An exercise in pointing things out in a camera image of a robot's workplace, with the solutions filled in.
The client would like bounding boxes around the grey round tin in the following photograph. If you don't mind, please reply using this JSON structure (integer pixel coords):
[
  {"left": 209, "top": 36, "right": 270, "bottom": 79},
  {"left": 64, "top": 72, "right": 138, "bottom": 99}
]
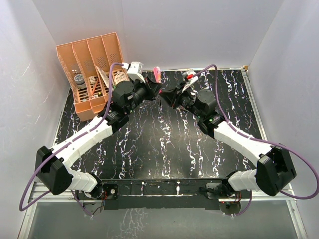
[{"left": 74, "top": 74, "right": 86, "bottom": 89}]

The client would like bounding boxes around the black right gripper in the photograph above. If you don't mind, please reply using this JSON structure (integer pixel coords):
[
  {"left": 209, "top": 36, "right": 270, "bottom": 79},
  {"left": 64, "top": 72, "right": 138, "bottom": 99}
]
[{"left": 160, "top": 82, "right": 204, "bottom": 119}]

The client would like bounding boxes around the white striped card packet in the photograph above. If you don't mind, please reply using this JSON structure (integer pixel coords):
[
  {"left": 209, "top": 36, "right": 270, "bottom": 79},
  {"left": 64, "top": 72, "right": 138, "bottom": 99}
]
[{"left": 96, "top": 66, "right": 112, "bottom": 89}]

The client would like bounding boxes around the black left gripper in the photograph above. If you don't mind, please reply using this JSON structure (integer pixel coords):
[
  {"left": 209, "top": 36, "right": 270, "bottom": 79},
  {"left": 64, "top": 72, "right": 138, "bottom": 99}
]
[{"left": 125, "top": 75, "right": 163, "bottom": 115}]

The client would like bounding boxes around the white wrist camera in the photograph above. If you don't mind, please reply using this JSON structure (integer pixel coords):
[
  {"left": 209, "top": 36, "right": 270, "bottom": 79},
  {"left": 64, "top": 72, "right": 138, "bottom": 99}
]
[
  {"left": 122, "top": 61, "right": 145, "bottom": 83},
  {"left": 182, "top": 69, "right": 198, "bottom": 92}
]

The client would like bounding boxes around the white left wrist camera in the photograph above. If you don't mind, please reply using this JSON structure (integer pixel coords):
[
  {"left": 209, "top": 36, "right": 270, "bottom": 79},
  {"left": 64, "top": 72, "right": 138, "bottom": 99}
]
[{"left": 122, "top": 61, "right": 145, "bottom": 83}]

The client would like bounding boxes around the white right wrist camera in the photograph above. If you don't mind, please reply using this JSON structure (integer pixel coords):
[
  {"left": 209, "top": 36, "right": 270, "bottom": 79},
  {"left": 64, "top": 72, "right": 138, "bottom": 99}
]
[{"left": 182, "top": 69, "right": 198, "bottom": 92}]

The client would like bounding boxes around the aluminium frame rail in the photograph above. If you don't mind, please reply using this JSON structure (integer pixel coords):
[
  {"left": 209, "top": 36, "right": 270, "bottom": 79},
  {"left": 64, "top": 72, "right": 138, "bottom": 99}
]
[{"left": 18, "top": 187, "right": 308, "bottom": 239}]

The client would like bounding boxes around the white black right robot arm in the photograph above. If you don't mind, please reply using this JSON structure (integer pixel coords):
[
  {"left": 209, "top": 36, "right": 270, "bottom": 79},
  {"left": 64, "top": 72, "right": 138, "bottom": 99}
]
[{"left": 172, "top": 89, "right": 297, "bottom": 198}]

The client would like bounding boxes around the orange plastic file organizer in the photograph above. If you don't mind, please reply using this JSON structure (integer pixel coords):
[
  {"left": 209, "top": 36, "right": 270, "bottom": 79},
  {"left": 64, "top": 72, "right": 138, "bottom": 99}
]
[{"left": 56, "top": 32, "right": 127, "bottom": 121}]

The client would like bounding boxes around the white labelled packet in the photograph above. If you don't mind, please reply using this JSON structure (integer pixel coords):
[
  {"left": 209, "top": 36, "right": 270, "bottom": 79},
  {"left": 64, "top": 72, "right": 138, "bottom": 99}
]
[{"left": 114, "top": 71, "right": 129, "bottom": 86}]

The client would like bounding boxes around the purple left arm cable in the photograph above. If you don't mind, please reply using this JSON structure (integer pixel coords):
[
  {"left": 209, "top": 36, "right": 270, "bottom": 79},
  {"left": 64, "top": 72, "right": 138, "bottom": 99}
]
[{"left": 18, "top": 62, "right": 125, "bottom": 218}]

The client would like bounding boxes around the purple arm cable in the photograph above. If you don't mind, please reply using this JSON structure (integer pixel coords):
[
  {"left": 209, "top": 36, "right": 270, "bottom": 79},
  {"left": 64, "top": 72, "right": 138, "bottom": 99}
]
[
  {"left": 190, "top": 64, "right": 319, "bottom": 216},
  {"left": 18, "top": 62, "right": 125, "bottom": 218}
]

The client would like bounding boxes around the small beige box in organizer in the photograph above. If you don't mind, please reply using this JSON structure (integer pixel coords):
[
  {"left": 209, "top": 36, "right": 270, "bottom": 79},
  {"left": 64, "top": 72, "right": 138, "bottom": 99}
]
[{"left": 88, "top": 76, "right": 98, "bottom": 85}]

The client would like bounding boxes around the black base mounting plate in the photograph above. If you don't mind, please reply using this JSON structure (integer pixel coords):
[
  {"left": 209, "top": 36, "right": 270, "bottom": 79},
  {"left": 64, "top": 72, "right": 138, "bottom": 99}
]
[{"left": 75, "top": 178, "right": 250, "bottom": 210}]

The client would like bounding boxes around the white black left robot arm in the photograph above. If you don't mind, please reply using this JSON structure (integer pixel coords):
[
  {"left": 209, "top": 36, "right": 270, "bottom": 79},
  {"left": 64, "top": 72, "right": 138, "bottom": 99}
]
[{"left": 36, "top": 77, "right": 162, "bottom": 199}]

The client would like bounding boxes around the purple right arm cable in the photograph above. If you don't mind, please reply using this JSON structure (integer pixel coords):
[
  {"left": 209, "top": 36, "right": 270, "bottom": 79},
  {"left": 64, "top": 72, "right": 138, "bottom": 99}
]
[{"left": 190, "top": 64, "right": 319, "bottom": 216}]

